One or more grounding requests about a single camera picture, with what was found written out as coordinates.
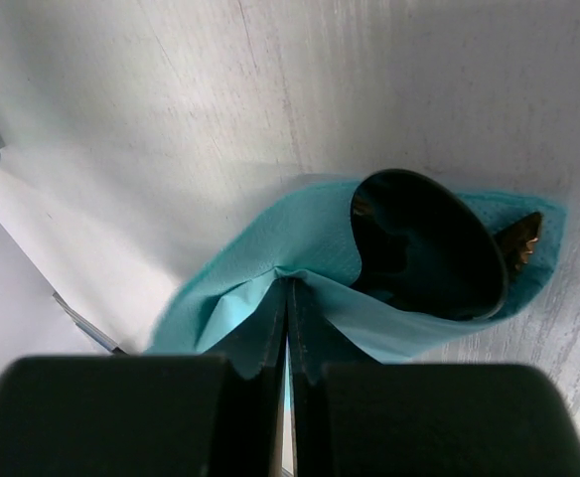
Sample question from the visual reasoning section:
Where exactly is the copper knife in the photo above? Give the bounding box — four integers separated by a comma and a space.
494, 212, 543, 280

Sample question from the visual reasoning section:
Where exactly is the teal paper napkin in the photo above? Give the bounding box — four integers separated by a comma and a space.
146, 181, 567, 363

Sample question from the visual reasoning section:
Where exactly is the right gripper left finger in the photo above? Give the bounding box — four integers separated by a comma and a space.
0, 279, 288, 476

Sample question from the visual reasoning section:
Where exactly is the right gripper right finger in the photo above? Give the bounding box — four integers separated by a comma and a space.
287, 279, 580, 476

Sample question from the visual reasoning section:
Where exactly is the black spoon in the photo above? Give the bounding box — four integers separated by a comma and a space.
350, 169, 508, 321

